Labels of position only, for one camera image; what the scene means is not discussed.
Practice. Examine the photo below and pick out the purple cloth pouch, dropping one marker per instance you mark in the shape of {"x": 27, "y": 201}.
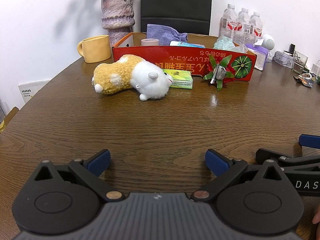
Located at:
{"x": 165, "y": 34}

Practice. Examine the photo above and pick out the purple tissue pack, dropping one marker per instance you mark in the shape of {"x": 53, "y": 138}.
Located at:
{"x": 260, "y": 51}

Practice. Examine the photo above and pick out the yellow mug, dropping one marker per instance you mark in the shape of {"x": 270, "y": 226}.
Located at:
{"x": 95, "y": 49}

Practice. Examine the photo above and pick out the clear glass perfume bottle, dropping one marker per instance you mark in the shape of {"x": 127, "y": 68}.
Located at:
{"x": 300, "y": 61}

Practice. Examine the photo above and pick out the water bottle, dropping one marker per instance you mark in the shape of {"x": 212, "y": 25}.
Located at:
{"x": 228, "y": 21}
{"x": 257, "y": 25}
{"x": 243, "y": 27}

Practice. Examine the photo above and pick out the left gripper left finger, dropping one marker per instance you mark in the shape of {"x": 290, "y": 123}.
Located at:
{"x": 87, "y": 172}

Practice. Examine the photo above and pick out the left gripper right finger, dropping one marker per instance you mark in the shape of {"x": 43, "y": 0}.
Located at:
{"x": 226, "y": 171}

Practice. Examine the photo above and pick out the purple ceramic vase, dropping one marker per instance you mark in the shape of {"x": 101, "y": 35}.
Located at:
{"x": 117, "y": 18}

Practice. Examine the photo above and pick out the middle water bottle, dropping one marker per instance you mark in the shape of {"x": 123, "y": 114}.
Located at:
{"x": 243, "y": 27}

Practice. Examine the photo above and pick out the left water bottle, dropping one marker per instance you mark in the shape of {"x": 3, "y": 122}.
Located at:
{"x": 228, "y": 21}

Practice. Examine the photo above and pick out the yellow white plush sheep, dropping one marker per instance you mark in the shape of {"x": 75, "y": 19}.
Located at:
{"x": 132, "y": 71}

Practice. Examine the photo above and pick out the red cardboard box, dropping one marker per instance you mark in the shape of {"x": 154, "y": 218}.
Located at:
{"x": 195, "y": 60}

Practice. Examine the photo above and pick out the blue toothpaste tube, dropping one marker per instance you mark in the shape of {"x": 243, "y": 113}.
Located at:
{"x": 185, "y": 44}

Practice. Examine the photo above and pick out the black paper bag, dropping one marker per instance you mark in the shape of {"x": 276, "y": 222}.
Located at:
{"x": 186, "y": 16}

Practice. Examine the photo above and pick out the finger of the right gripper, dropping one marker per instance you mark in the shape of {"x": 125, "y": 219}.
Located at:
{"x": 311, "y": 141}
{"x": 263, "y": 155}

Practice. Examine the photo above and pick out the white wall device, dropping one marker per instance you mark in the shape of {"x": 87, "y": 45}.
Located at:
{"x": 28, "y": 90}

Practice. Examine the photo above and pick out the right water bottle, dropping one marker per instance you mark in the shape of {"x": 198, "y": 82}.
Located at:
{"x": 257, "y": 25}

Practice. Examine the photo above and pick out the cardboard box on floor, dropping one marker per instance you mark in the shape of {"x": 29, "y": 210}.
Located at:
{"x": 8, "y": 118}

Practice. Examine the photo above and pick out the snack wrapper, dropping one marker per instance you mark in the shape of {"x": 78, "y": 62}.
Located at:
{"x": 306, "y": 79}

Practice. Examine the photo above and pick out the pink tape roll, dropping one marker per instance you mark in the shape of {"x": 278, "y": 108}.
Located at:
{"x": 150, "y": 42}

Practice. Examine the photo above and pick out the iridescent plastic wrap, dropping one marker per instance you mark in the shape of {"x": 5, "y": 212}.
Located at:
{"x": 226, "y": 43}

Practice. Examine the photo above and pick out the clear plastic case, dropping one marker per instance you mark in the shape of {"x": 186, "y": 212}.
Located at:
{"x": 283, "y": 58}

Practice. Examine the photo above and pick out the person's right hand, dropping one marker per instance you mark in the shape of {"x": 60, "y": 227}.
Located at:
{"x": 316, "y": 218}

